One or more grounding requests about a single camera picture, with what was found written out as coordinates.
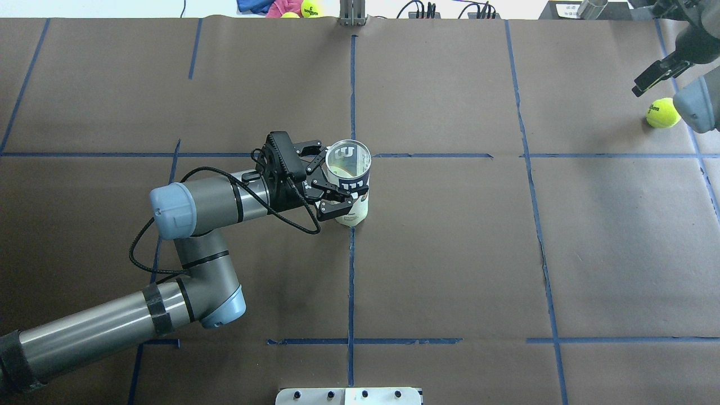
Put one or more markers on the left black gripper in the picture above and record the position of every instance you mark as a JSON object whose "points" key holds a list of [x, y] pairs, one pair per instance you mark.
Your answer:
{"points": [[288, 194]]}

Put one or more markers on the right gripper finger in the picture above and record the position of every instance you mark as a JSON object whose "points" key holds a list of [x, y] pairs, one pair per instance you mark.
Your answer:
{"points": [[657, 72]]}

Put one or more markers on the clear tennis ball can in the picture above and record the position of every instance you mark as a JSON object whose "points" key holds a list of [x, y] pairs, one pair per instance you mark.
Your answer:
{"points": [[348, 167]]}

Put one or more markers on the tennis ball table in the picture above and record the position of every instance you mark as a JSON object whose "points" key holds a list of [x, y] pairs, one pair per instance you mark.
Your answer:
{"points": [[662, 114]]}

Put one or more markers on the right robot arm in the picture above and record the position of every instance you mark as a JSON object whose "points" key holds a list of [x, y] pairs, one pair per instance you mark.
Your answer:
{"points": [[696, 45]]}

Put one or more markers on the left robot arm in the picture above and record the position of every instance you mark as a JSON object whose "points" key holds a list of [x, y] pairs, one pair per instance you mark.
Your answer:
{"points": [[182, 242]]}

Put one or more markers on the pink cloth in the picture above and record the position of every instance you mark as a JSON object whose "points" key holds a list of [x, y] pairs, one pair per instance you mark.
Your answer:
{"points": [[281, 6]]}

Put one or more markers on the blue cloth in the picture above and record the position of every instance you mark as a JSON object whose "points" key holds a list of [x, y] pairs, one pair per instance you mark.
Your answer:
{"points": [[254, 7]]}

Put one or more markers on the aluminium frame post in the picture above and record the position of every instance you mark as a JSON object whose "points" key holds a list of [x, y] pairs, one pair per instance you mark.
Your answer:
{"points": [[352, 13]]}

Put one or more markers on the white camera mast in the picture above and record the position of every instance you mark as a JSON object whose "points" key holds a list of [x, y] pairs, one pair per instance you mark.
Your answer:
{"points": [[351, 395]]}

